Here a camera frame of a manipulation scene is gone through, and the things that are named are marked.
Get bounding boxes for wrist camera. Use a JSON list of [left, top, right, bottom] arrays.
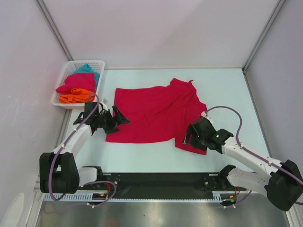
[[201, 111, 214, 124], [99, 99, 108, 111]]

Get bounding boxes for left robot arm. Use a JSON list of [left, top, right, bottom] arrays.
[[39, 102, 130, 194]]

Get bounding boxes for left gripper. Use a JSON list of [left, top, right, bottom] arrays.
[[95, 105, 130, 135]]

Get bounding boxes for orange t shirt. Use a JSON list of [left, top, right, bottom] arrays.
[[59, 88, 96, 104]]

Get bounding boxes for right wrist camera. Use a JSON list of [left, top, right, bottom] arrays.
[[201, 111, 214, 124]]

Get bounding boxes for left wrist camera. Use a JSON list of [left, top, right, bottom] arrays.
[[99, 99, 108, 111]]

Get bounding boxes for crimson red t shirt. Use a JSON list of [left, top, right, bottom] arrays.
[[106, 79, 207, 155]]

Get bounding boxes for magenta t shirt in basket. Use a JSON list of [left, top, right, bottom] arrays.
[[55, 73, 96, 95]]

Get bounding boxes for white slotted cable duct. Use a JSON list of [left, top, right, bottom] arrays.
[[44, 191, 237, 203]]

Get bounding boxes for teal t shirt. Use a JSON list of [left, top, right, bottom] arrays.
[[73, 64, 100, 89]]

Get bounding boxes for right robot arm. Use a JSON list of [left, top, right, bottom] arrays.
[[183, 116, 303, 211]]

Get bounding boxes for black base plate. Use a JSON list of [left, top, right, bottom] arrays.
[[87, 172, 247, 200]]

